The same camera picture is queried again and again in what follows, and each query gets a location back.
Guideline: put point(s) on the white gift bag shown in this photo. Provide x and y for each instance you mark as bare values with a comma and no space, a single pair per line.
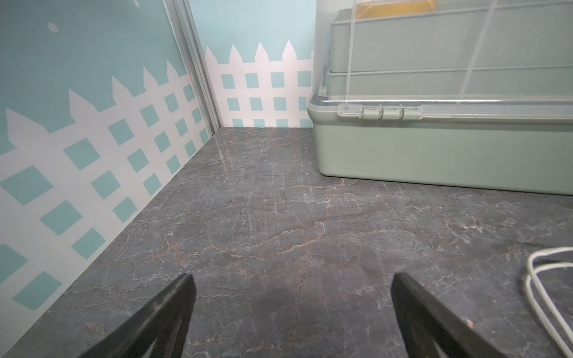
546,311

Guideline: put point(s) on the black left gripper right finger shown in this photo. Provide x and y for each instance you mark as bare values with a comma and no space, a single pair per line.
428,327

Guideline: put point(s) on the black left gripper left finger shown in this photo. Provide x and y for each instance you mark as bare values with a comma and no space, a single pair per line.
159,329

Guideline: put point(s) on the clear plastic storage box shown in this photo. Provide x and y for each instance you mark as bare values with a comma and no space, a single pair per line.
457,93

